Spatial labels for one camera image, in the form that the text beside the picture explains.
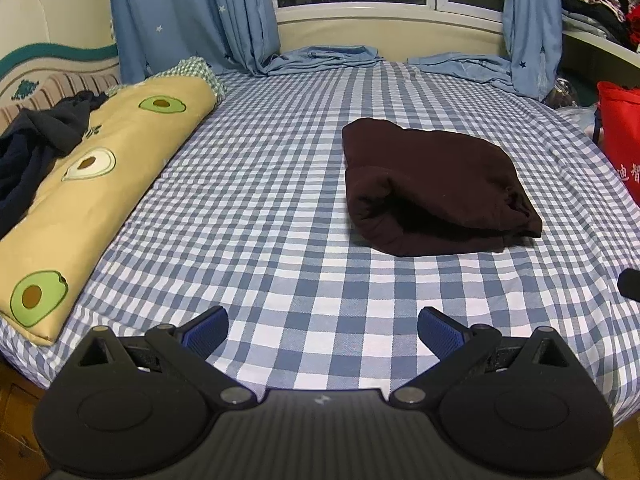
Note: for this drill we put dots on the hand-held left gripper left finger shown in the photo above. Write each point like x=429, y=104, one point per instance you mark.
x=207, y=331

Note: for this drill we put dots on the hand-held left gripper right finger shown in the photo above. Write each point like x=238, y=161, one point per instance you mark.
x=440, y=329

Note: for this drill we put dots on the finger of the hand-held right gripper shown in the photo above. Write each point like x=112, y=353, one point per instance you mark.
x=631, y=285

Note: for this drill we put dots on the maroon printed sweatshirt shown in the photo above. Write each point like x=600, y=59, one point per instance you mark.
x=440, y=190

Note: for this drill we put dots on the red clothes pile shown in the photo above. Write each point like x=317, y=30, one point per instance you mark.
x=634, y=27

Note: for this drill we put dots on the grey folded clothes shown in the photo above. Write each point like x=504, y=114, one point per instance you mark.
x=582, y=24

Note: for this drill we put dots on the dark clothes pile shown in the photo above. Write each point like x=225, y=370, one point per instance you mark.
x=595, y=2

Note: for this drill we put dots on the blue white checked bed sheet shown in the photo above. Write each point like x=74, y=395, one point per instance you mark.
x=260, y=200

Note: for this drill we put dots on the red tote bag with characters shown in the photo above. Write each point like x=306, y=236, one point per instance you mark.
x=622, y=125

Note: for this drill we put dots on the white plastic bundle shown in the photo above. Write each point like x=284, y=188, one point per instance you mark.
x=577, y=120

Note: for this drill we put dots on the yellow avocado print pillow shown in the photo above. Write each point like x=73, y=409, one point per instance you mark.
x=110, y=160

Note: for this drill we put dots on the clear plastic bag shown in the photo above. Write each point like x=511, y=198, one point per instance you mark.
x=562, y=94

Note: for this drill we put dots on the dark navy garment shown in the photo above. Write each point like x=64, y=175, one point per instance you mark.
x=30, y=145

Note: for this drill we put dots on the blue star curtain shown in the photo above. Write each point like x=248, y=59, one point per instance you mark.
x=190, y=10
x=530, y=20

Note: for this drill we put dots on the teal wave headboard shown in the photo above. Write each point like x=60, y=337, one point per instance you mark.
x=45, y=60

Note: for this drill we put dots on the white wall shelf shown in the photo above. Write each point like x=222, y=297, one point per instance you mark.
x=600, y=47

